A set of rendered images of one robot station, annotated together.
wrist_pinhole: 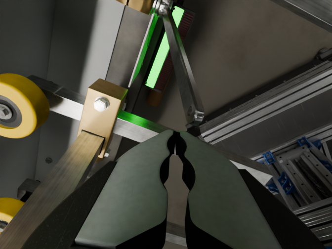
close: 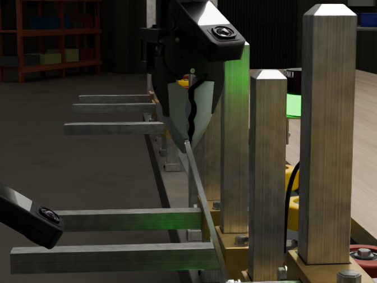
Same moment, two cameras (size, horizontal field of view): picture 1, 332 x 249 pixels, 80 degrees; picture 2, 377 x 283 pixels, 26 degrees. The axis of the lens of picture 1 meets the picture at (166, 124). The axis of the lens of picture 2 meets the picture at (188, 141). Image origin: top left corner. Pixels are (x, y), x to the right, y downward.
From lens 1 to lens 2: 0.93 m
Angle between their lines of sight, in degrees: 55
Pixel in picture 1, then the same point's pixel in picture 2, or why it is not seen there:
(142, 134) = (187, 246)
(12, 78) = not seen: hidden behind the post
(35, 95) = (295, 219)
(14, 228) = (243, 121)
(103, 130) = (228, 235)
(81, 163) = (230, 187)
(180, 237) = (69, 214)
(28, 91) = not seen: hidden behind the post
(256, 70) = not seen: outside the picture
